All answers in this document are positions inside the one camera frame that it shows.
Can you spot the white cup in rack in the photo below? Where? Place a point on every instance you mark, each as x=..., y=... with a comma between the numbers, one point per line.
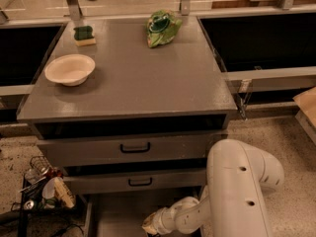
x=49, y=190

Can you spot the grey open bottom drawer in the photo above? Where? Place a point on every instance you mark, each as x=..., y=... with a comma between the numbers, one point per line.
x=122, y=214

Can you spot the grey middle drawer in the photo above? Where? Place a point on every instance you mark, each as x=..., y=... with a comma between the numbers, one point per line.
x=136, y=181

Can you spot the grey top drawer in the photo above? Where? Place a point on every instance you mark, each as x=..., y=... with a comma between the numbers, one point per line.
x=128, y=149

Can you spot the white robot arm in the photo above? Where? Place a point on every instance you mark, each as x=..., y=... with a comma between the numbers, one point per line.
x=238, y=177

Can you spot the grey drawer cabinet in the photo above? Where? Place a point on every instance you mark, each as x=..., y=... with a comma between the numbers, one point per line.
x=135, y=90

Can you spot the brown cardboard box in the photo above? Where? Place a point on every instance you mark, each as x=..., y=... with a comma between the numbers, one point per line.
x=306, y=101

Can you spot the green chip bag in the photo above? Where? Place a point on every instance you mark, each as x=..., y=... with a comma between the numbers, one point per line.
x=162, y=27

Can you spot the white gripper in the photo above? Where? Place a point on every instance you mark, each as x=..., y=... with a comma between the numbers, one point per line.
x=163, y=217

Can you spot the white paper bowl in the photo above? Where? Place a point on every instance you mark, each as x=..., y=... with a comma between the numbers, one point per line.
x=70, y=70

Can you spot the green yellow sponge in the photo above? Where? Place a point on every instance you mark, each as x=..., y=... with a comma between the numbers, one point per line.
x=84, y=35

